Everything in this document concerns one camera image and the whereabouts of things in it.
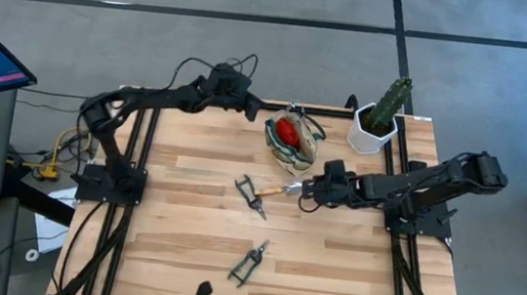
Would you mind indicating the white paper sheet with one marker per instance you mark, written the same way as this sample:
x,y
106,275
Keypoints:
x,y
51,233

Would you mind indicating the black curved bracket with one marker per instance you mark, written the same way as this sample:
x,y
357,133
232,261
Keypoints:
x,y
347,102

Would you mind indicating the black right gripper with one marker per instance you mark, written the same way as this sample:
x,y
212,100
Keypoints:
x,y
337,192

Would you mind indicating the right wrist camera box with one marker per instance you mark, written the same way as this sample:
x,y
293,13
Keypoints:
x,y
335,169

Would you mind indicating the cream canvas bag green trim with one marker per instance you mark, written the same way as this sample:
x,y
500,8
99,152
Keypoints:
x,y
298,163

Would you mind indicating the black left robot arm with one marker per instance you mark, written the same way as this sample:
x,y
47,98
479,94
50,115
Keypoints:
x,y
115,107

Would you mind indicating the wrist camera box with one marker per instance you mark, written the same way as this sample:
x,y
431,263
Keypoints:
x,y
231,78
335,169

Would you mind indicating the white plant pot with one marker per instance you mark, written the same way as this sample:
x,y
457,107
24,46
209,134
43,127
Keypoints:
x,y
364,141

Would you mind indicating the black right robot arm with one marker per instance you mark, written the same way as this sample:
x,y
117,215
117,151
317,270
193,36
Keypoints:
x,y
436,180

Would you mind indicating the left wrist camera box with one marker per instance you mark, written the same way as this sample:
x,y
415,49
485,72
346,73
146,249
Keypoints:
x,y
231,78

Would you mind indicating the green cactus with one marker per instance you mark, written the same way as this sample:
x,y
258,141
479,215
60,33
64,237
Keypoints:
x,y
391,102

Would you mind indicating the white tape roll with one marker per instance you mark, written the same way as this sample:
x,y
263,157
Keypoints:
x,y
27,255

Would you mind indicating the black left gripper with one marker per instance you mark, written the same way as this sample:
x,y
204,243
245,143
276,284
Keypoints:
x,y
224,99

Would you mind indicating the red and black gardening glove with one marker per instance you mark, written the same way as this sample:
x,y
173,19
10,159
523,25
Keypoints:
x,y
287,131

